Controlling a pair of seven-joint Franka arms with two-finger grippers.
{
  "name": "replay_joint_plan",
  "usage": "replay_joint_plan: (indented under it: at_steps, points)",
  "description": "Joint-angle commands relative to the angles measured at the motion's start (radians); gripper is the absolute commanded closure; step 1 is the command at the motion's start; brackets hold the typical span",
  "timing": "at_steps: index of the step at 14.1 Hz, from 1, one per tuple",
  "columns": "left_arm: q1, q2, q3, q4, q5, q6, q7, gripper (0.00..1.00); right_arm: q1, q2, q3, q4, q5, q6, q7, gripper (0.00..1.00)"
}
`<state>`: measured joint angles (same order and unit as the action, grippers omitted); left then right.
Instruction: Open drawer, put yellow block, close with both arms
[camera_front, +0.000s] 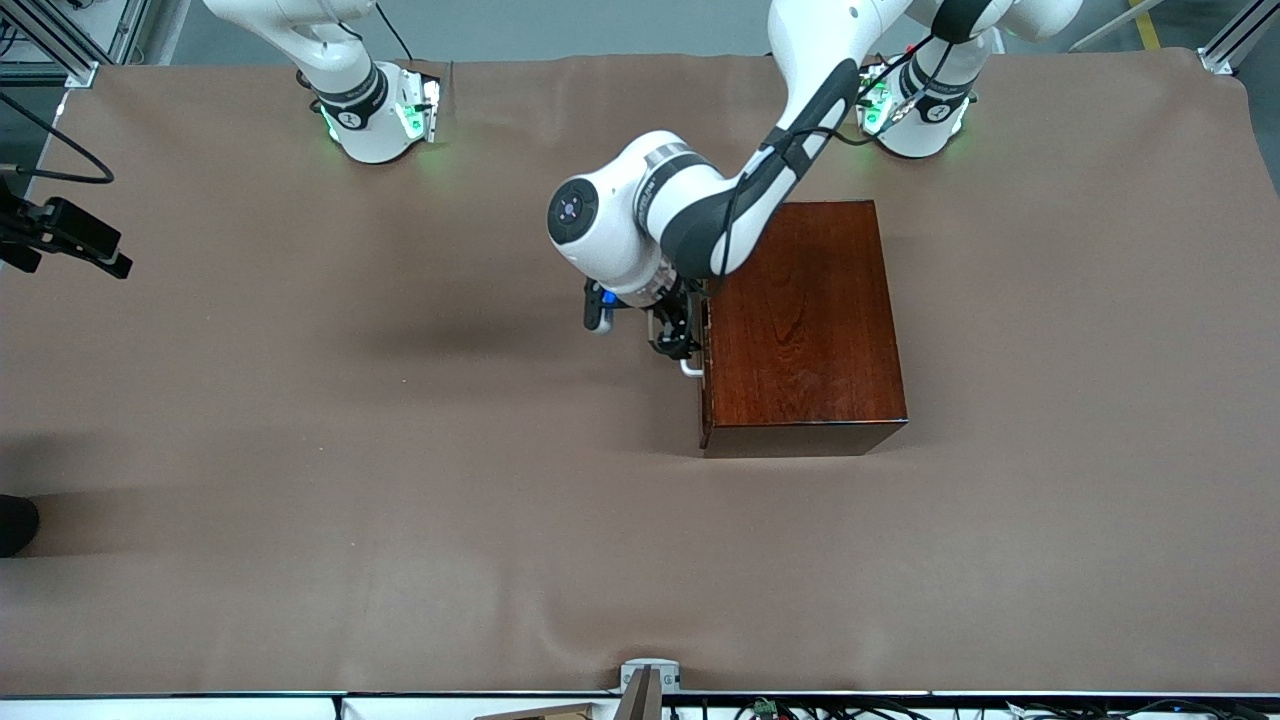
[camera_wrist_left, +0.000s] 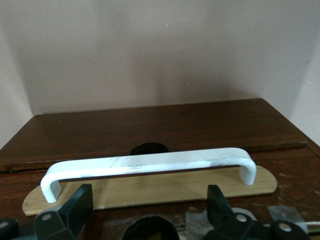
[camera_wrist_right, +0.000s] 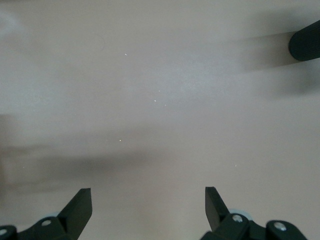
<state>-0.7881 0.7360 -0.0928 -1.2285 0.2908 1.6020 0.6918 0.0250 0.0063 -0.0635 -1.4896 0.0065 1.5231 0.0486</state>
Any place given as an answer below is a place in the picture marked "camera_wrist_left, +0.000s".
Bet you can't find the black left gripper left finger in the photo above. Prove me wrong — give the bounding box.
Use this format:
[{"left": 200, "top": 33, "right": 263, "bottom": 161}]
[{"left": 0, "top": 184, "right": 93, "bottom": 240}]

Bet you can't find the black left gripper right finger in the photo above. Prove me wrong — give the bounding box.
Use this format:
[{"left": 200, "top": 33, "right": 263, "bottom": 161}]
[{"left": 202, "top": 184, "right": 310, "bottom": 240}]

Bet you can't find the light wood drawer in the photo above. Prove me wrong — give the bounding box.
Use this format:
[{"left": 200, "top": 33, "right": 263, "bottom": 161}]
[{"left": 0, "top": 142, "right": 320, "bottom": 240}]

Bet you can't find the white drawer handle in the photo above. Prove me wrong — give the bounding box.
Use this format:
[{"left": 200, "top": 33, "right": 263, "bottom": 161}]
[{"left": 39, "top": 146, "right": 257, "bottom": 204}]

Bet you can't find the dark brown wooden cabinet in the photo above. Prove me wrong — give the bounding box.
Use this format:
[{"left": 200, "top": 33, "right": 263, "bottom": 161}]
[{"left": 0, "top": 97, "right": 309, "bottom": 173}]

